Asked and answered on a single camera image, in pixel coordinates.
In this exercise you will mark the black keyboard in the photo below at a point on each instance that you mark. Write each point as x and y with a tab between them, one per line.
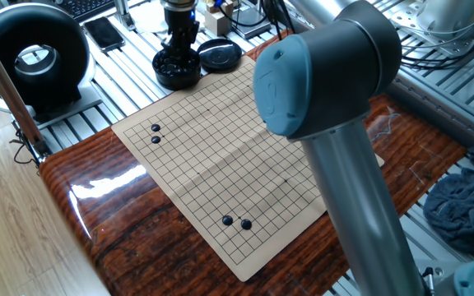
89	8

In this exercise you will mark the black go stone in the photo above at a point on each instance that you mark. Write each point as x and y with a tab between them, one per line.
227	220
246	224
155	128
155	140

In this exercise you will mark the brown frame post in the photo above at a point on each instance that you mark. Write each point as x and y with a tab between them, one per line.
2	82

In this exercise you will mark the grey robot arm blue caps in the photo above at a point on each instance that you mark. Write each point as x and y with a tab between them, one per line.
327	70

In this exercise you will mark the silver mounting plate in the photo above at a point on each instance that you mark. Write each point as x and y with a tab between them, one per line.
405	20

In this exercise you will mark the beige go board mat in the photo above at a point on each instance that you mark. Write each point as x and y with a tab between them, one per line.
220	164

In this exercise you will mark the black glossy bowl lid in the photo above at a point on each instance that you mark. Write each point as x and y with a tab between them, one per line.
220	55

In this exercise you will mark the black smartphone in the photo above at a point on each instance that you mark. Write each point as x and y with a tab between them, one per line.
104	33

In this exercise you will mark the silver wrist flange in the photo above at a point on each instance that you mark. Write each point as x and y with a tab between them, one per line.
179	4

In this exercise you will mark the short metal post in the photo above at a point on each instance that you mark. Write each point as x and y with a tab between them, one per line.
124	14

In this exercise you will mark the black flat scale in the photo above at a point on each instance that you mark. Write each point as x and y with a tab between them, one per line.
249	20

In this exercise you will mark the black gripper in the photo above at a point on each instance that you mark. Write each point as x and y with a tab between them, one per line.
177	22

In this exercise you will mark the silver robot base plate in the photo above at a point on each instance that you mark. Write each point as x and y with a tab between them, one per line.
442	271

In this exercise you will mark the wooden block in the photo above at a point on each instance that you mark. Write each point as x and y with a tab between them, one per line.
218	22

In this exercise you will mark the black bowl of go stones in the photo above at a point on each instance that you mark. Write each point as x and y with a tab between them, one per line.
175	80

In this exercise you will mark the grey blue crumpled cloth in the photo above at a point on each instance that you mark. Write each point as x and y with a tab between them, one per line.
463	205

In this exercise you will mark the pale grey round pedestal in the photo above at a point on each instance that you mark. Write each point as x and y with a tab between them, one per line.
447	16

